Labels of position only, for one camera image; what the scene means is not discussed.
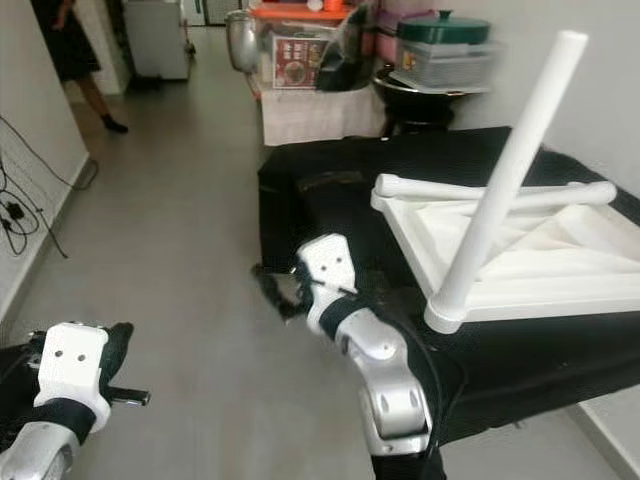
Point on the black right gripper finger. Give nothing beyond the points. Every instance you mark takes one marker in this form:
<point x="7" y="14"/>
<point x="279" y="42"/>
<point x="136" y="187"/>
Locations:
<point x="275" y="294"/>

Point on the white plastic children table top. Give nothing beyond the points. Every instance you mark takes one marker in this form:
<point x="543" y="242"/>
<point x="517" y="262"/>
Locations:
<point x="560" y="260"/>

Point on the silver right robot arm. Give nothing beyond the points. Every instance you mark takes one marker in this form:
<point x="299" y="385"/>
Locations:
<point x="390" y="390"/>

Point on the black tablecloth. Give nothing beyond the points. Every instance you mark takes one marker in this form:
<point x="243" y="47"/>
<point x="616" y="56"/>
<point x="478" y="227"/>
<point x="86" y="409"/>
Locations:
<point x="310" y="210"/>

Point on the pale low cabinet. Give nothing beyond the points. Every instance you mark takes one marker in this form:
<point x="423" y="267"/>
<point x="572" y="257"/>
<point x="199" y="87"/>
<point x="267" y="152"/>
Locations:
<point x="315" y="115"/>

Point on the black round basin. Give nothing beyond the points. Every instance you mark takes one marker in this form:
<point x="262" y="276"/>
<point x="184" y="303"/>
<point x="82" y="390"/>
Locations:
<point x="415" y="100"/>

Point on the red printed carton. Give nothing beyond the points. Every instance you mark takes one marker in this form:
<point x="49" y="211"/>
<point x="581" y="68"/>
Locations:
<point x="298" y="62"/>

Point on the black plastic bag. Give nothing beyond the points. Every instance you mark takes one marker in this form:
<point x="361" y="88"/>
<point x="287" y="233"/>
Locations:
<point x="345" y="50"/>

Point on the steel cooking pot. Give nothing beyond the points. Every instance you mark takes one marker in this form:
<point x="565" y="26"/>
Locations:
<point x="240" y="40"/>

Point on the pink plastic container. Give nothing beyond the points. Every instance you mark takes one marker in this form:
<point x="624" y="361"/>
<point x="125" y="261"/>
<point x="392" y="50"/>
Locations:
<point x="400" y="25"/>

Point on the white rolling cabinet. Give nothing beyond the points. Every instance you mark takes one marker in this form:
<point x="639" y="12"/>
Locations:
<point x="155" y="40"/>

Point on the green pot lid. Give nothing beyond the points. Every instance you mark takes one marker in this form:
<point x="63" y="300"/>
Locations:
<point x="445" y="28"/>

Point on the person in black dress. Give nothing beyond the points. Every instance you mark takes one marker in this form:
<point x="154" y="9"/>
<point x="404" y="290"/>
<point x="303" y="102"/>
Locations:
<point x="70" y="45"/>

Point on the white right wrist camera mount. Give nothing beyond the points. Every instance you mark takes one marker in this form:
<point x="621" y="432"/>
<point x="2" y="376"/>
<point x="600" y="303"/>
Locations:
<point x="328" y="265"/>

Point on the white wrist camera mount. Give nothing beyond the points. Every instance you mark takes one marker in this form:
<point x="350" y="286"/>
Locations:
<point x="328" y="265"/>
<point x="72" y="365"/>

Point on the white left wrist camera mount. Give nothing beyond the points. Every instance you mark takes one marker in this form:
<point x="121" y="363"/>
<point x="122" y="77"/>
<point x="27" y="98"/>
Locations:
<point x="72" y="365"/>

